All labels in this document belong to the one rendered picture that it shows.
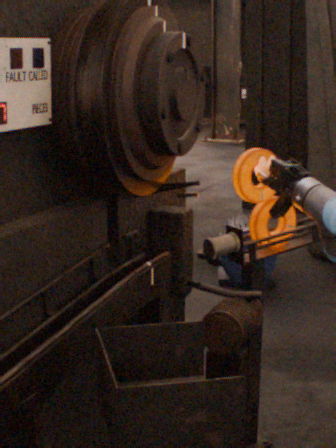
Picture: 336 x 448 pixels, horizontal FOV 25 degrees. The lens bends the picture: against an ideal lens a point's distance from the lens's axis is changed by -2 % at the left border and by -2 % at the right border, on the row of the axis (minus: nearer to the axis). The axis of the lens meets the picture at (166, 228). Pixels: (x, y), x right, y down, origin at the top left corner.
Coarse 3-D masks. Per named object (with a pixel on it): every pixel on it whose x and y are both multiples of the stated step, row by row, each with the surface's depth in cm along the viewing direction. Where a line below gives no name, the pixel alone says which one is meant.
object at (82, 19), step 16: (80, 16) 165; (64, 32) 162; (80, 32) 155; (64, 48) 160; (80, 48) 154; (64, 64) 158; (64, 80) 158; (64, 96) 159; (64, 112) 160; (64, 128) 161; (64, 144) 164; (80, 144) 158; (64, 160) 169; (80, 160) 167; (112, 192) 174
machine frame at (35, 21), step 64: (0, 0) 142; (64, 0) 163; (0, 192) 148; (64, 192) 171; (0, 256) 141; (64, 256) 163; (128, 256) 193; (64, 320) 165; (128, 320) 196; (64, 384) 168
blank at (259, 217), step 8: (272, 200) 221; (256, 208) 221; (264, 208) 220; (256, 216) 220; (264, 216) 221; (288, 216) 225; (256, 224) 220; (264, 224) 221; (280, 224) 227; (288, 224) 226; (256, 232) 220; (264, 232) 222; (272, 232) 226; (272, 240) 224; (272, 248) 225
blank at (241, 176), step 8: (248, 152) 215; (256, 152) 215; (264, 152) 217; (240, 160) 215; (248, 160) 214; (256, 160) 216; (240, 168) 213; (248, 168) 215; (232, 176) 216; (240, 176) 214; (248, 176) 215; (240, 184) 214; (248, 184) 216; (240, 192) 216; (248, 192) 216; (256, 192) 218; (264, 192) 219; (272, 192) 221; (248, 200) 217; (256, 200) 218; (264, 200) 220
